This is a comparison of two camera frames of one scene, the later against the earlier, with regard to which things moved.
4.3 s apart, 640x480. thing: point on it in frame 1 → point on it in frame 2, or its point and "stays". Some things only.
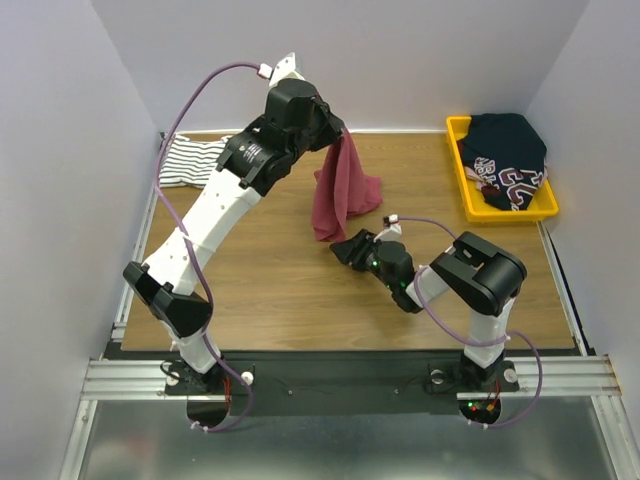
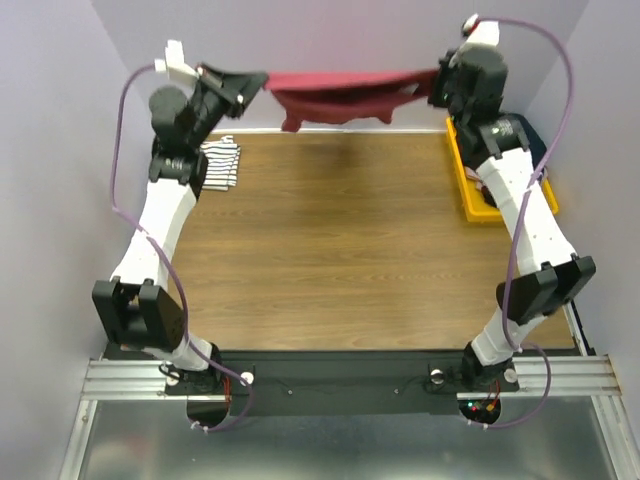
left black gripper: (334, 125) → (233, 88)
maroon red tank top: (342, 186) → (331, 97)
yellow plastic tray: (476, 203) stays
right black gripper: (364, 251) → (445, 80)
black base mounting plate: (339, 384) stays
